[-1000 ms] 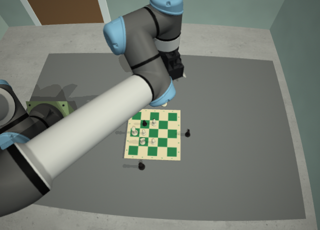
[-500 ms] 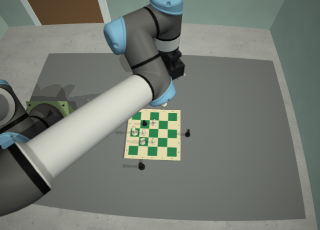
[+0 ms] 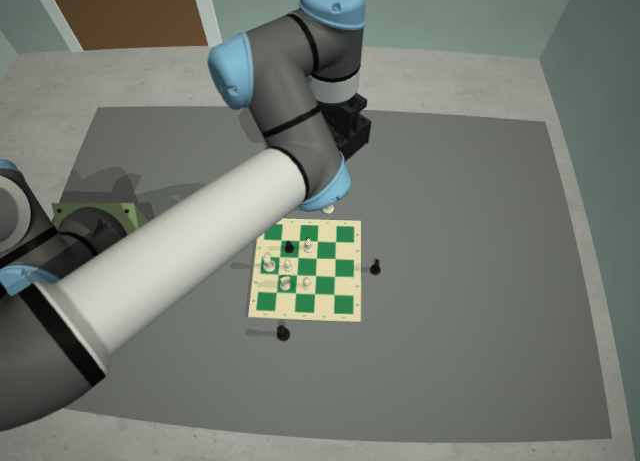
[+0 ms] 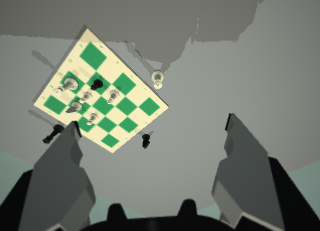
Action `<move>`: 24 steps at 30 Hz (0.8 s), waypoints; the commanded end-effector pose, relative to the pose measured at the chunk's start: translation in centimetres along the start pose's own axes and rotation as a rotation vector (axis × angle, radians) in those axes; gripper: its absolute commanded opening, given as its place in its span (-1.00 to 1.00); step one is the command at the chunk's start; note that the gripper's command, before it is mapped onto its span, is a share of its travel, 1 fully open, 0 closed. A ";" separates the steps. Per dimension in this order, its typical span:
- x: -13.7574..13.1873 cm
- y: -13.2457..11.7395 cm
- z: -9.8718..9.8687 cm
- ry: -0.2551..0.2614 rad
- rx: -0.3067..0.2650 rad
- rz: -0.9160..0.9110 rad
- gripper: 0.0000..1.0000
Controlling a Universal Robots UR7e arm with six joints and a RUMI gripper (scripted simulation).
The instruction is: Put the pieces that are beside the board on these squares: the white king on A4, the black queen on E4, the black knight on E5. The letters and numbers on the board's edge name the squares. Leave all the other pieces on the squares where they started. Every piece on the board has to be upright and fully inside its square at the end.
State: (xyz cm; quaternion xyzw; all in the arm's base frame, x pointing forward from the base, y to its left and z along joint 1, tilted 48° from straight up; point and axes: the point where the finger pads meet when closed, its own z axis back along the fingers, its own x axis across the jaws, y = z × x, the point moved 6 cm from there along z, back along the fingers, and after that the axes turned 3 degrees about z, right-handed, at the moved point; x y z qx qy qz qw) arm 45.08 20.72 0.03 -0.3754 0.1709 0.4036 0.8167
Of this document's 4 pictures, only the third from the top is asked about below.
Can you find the green and cream chessboard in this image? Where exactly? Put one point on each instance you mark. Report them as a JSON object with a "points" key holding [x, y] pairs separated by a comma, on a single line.
{"points": [[333, 268]]}

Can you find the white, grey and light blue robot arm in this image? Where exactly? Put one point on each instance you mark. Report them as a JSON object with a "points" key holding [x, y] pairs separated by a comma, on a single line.
{"points": [[114, 296]]}

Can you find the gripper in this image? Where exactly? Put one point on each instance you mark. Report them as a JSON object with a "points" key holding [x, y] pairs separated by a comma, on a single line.
{"points": [[338, 119]]}

